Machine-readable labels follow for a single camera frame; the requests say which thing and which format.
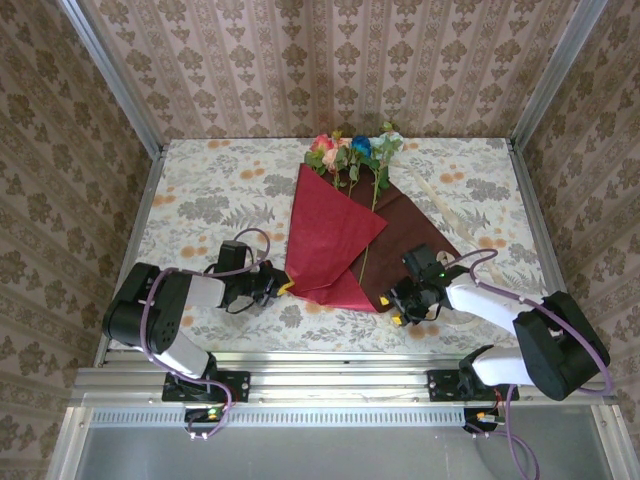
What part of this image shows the dark red wrapping paper sheet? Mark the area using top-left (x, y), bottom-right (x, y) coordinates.
top-left (283, 163), bottom-right (461, 314)

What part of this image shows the peach fake rose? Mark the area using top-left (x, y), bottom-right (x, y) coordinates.
top-left (322, 130), bottom-right (355, 190)

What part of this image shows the red fake rose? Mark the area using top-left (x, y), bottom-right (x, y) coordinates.
top-left (303, 132), bottom-right (335, 175)

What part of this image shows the blue fake flower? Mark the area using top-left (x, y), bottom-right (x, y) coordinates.
top-left (347, 134), bottom-right (375, 201)

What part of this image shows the pale teal fake flower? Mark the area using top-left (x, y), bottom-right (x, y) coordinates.
top-left (358, 121), bottom-right (406, 286)

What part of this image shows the small black electronics board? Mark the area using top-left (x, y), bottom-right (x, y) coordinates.
top-left (462, 407), bottom-right (505, 434)
top-left (183, 405), bottom-right (227, 425)

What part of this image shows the floral patterned table mat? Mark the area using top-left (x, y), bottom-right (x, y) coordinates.
top-left (110, 137), bottom-right (566, 354)

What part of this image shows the grey metal panel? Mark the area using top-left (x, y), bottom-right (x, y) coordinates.
top-left (47, 404), bottom-right (640, 480)

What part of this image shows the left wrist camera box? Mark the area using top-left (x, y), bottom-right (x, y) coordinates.
top-left (218, 240), bottom-right (252, 274)

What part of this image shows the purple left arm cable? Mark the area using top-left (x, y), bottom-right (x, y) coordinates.
top-left (142, 227), bottom-right (275, 441)

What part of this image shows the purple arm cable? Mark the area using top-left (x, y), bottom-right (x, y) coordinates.
top-left (447, 248), bottom-right (615, 480)
top-left (142, 227), bottom-right (275, 441)

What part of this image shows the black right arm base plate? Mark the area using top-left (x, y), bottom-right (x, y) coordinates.
top-left (427, 368), bottom-right (520, 403)

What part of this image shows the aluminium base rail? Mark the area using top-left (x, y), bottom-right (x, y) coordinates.
top-left (69, 351), bottom-right (621, 407)

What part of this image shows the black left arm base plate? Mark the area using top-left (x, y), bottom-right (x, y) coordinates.
top-left (162, 370), bottom-right (251, 403)

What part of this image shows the grey slotted cable duct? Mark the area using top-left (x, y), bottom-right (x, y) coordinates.
top-left (88, 407), bottom-right (599, 427)

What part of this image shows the aluminium table side rail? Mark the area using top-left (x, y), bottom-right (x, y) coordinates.
top-left (92, 144), bottom-right (169, 369)
top-left (505, 139), bottom-right (592, 366)

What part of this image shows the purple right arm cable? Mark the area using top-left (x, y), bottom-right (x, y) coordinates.
top-left (447, 248), bottom-right (615, 480)

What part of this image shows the aluminium frame post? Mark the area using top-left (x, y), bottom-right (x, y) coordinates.
top-left (55, 0), bottom-right (169, 157)
top-left (508, 0), bottom-right (610, 149)

